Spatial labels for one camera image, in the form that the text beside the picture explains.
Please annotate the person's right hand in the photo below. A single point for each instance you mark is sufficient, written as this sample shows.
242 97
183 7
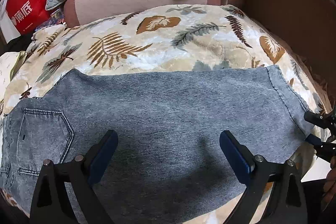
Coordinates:
329 186

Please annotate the grey blue denim pants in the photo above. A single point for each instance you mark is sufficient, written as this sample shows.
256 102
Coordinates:
168 166

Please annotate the colourful snack packet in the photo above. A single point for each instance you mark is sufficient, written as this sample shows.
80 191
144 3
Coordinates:
57 17

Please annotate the white patterned pillow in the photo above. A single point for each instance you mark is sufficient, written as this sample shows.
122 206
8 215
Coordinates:
7 63

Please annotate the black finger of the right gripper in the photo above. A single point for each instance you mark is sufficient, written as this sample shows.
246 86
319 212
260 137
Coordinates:
323 150
320 120

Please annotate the red shopping bag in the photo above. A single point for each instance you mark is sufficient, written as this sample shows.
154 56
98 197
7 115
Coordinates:
22 17

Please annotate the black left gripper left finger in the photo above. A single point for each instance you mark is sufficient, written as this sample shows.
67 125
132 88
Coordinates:
51 203

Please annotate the leaf pattern beige blanket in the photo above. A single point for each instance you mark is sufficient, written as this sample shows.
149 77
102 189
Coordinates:
163 39

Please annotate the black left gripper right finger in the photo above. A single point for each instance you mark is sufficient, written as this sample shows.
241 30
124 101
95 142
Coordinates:
286 202

